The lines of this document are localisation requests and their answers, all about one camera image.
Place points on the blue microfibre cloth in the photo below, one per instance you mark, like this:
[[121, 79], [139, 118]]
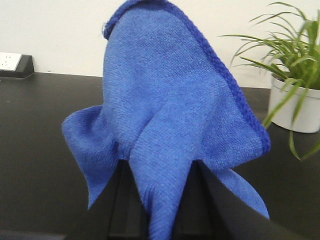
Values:
[[167, 100]]

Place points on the green spider plant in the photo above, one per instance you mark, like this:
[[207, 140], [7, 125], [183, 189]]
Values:
[[292, 54]]

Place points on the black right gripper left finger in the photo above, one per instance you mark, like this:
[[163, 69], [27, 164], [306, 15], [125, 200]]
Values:
[[117, 214]]

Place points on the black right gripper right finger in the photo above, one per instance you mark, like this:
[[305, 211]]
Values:
[[209, 211]]

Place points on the black white power socket box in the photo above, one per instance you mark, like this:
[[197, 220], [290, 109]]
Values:
[[16, 65]]

